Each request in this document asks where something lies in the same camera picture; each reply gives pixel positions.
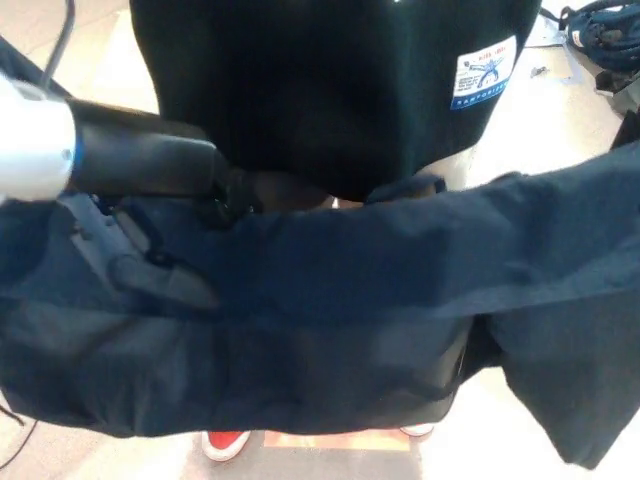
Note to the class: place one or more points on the black shirt with patch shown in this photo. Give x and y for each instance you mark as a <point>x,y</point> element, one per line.
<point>325,100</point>

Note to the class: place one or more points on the small dark floor item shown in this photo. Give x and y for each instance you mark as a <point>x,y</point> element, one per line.
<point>539,71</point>

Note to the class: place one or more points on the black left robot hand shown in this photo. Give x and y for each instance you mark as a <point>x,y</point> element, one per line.
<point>145,155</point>

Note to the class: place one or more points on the dark grey equipment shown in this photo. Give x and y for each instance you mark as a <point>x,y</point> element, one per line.
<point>622,100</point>

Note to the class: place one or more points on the red and white sneaker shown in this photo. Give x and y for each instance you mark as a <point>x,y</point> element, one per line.
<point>417,430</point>
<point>225,442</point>

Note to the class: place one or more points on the navy blue coat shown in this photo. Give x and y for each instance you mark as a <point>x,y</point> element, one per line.
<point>350,280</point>

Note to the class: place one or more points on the person's right hand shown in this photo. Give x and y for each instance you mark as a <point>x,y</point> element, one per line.
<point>290,190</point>

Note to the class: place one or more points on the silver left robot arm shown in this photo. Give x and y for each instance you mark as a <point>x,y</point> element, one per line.
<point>30,140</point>

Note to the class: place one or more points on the orange floor tape patch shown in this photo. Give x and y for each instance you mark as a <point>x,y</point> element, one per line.
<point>335,441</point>

